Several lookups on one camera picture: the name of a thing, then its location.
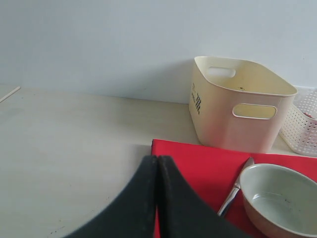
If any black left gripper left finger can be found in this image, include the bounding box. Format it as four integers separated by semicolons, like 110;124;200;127
66;156;158;238

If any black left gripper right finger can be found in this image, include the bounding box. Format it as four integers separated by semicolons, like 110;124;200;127
157;156;245;238

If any red sausage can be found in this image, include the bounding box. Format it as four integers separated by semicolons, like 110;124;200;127
304;112;317;120

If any red table cloth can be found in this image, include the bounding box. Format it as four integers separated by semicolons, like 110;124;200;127
152;139;317;238

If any steel table knife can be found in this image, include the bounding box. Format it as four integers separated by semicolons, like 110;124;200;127
217;157;254;217

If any white enamel bowl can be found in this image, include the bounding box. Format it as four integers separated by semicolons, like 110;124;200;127
240;164;317;238

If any cream plastic bin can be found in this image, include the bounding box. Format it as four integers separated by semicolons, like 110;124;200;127
189;56;297;153

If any white perforated plastic basket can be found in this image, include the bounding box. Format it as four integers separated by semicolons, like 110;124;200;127
279;87;317;157

